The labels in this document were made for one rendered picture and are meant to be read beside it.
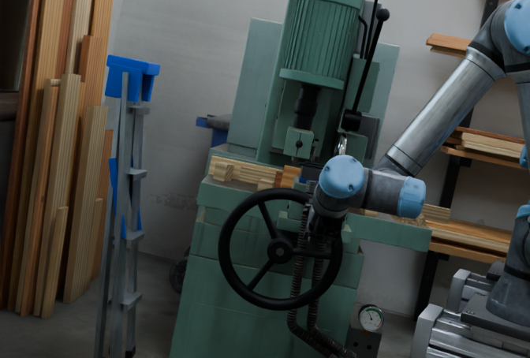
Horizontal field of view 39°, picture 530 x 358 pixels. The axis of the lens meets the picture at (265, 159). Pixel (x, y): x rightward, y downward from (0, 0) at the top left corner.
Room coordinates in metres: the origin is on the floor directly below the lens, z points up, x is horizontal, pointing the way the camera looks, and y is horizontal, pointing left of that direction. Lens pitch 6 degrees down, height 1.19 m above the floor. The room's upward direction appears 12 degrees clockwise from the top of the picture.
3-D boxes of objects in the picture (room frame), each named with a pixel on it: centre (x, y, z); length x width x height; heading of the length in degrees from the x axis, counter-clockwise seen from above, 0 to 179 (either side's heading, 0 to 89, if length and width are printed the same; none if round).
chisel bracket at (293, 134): (2.08, -0.08, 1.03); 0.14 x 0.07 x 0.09; 179
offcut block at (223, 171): (2.01, 0.10, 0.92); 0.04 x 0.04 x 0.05; 65
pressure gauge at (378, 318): (1.84, -0.34, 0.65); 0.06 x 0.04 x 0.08; 89
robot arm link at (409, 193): (1.40, -0.24, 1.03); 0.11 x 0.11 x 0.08; 89
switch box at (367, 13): (2.38, -0.23, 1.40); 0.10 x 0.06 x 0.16; 179
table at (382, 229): (1.95, -0.15, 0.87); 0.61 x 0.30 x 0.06; 89
